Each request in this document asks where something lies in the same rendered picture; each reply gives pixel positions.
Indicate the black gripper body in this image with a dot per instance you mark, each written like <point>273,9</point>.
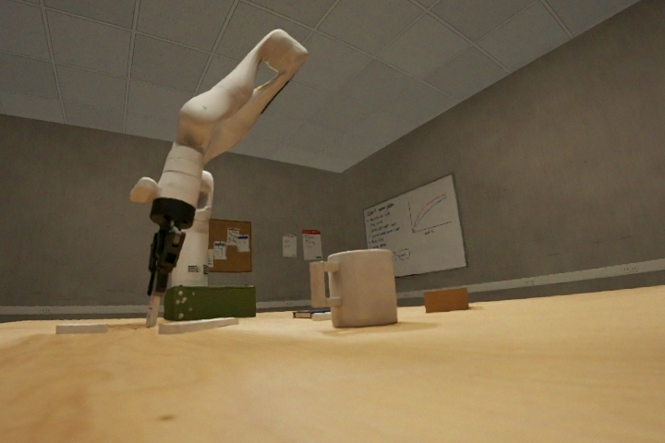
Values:
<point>170,212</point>

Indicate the beige mug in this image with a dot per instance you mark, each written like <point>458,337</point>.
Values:
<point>362,288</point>

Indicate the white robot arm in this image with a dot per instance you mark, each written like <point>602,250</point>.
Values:
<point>183,177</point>

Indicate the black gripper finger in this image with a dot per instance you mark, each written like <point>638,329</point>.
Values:
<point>168,261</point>
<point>152,263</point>

